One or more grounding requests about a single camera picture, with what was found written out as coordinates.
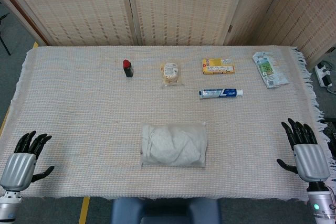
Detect white woven tablecloth with fringe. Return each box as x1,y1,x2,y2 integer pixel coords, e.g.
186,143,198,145
0,45,332,201

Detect black and silver left hand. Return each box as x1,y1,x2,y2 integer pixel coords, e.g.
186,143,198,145
0,130,55,192

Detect white cloth bag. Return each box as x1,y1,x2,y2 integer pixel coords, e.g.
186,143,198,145
140,122,208,169

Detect black and silver right hand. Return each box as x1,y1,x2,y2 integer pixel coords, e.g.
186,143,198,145
276,118,331,183

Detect crumpled white green package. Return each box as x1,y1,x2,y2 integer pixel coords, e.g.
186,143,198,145
252,51,290,89

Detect black metal stand legs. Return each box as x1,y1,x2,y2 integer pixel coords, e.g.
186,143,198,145
0,11,12,57

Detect woven bamboo screen panel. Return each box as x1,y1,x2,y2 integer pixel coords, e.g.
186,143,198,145
0,0,135,47
262,0,336,70
124,0,250,47
223,0,292,47

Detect black fabric object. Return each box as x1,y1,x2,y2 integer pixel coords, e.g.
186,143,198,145
322,120,336,159

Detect blue white toothpaste tube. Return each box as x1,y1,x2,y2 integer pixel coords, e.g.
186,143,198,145
198,88,244,100

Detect yellow floor tape strip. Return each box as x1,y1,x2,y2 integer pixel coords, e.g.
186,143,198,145
78,197,91,224

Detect white power strip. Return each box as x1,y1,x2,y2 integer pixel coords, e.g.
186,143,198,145
314,62,334,88

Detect yellow cardboard box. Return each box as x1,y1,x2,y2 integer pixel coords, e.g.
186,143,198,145
201,58,236,76

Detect black bottle with red cap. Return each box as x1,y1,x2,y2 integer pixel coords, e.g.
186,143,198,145
122,59,134,78

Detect clear packet of bread snack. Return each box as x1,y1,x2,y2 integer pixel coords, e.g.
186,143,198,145
160,61,184,87

